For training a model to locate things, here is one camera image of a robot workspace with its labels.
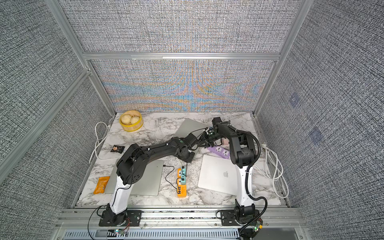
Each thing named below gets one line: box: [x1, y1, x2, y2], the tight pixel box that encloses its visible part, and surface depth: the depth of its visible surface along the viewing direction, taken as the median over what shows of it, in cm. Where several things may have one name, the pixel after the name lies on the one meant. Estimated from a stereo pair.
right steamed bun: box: [130, 115, 140, 125], surface depth 111 cm
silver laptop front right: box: [198, 155, 238, 196], surface depth 90 cm
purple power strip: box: [207, 146, 231, 159], surface depth 97 cm
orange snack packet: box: [93, 176, 111, 195], surface depth 85 cm
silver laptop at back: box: [173, 118, 209, 138], surface depth 116 cm
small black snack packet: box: [110, 144, 125, 154], surface depth 99 cm
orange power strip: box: [176, 168, 187, 198], surface depth 82 cm
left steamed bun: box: [121, 114, 132, 125], surface depth 111 cm
